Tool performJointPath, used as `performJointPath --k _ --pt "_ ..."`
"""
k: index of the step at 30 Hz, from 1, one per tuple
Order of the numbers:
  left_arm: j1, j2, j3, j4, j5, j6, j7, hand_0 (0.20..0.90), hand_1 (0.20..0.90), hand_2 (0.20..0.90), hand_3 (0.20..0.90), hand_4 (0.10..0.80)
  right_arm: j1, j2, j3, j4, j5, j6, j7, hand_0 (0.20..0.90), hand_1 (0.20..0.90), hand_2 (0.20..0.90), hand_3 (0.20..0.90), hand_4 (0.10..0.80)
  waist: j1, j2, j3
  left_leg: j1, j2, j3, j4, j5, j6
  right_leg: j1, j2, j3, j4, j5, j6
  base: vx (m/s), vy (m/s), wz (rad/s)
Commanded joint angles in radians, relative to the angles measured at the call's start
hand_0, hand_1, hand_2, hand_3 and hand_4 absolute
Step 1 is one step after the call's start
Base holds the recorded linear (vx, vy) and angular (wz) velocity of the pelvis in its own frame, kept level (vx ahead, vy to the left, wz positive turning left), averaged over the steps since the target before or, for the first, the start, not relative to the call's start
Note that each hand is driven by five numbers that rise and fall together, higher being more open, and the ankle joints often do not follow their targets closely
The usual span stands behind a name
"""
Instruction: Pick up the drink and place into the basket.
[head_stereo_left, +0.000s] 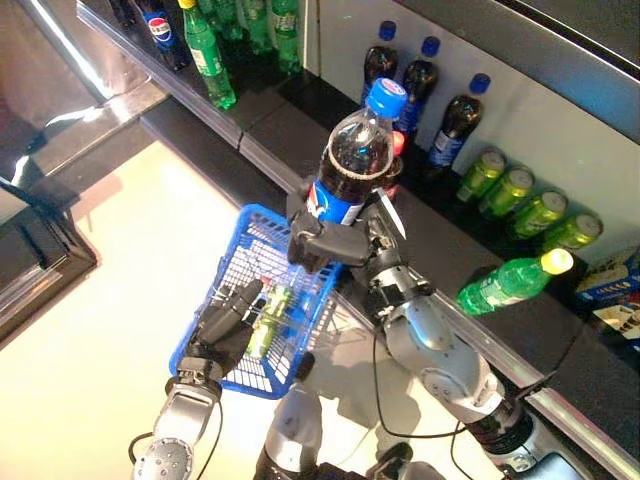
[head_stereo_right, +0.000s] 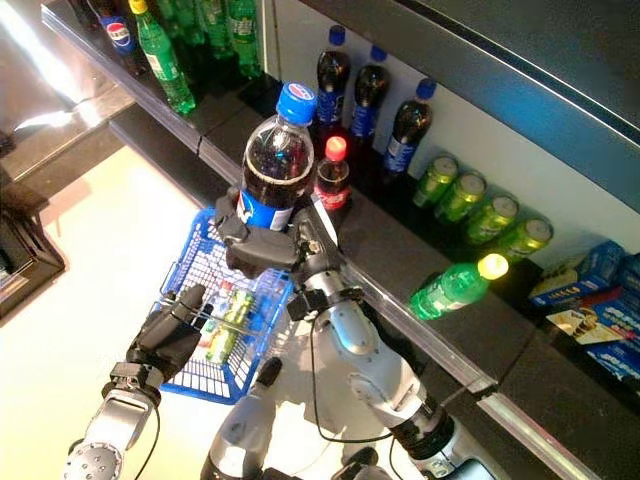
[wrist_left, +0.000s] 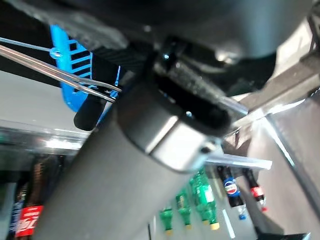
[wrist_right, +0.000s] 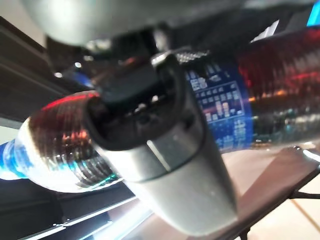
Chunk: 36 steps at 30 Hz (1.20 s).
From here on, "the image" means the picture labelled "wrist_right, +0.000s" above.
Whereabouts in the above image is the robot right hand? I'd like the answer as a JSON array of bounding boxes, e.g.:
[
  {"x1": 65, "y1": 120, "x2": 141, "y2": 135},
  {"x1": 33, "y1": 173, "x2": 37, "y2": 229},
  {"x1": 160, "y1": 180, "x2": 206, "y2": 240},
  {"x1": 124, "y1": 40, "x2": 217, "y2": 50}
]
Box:
[{"x1": 22, "y1": 0, "x2": 316, "y2": 235}]

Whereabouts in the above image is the cola bottle blue cap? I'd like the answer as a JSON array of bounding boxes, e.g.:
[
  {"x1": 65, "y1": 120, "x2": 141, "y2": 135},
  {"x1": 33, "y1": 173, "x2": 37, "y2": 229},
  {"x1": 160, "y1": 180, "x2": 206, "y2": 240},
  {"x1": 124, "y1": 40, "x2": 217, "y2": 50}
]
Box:
[{"x1": 0, "y1": 23, "x2": 320, "y2": 195}]

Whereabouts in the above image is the dark metal shelf board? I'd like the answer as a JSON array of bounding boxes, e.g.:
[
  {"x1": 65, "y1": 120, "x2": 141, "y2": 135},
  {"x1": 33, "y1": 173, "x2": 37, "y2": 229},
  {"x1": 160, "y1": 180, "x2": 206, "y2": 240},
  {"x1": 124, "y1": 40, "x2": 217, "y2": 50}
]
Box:
[{"x1": 0, "y1": 174, "x2": 155, "y2": 240}]

